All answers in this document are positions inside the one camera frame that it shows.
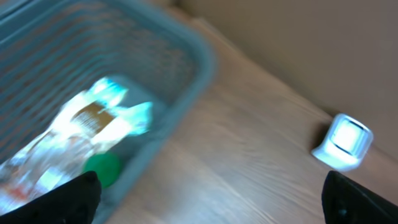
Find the green lid jar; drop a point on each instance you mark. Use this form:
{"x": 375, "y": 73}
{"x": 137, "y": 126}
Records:
{"x": 107, "y": 167}

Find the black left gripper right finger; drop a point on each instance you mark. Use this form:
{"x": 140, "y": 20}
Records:
{"x": 344, "y": 201}

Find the brown clear snack bag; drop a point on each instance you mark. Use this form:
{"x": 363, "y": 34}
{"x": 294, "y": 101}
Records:
{"x": 83, "y": 127}

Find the grey plastic mesh basket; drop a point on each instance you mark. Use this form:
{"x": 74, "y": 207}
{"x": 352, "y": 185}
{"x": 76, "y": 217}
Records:
{"x": 52, "y": 50}

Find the small teal gum pack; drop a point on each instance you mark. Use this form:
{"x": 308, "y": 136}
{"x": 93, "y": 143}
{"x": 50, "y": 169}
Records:
{"x": 108, "y": 92}

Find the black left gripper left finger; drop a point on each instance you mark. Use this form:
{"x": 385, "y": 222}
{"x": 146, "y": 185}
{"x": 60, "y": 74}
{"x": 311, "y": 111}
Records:
{"x": 72, "y": 203}

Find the teal tissue pack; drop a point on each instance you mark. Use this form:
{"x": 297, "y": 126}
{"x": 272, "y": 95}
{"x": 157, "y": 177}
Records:
{"x": 138, "y": 117}

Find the white barcode scanner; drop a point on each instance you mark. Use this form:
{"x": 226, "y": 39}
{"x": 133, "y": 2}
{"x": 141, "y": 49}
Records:
{"x": 345, "y": 144}

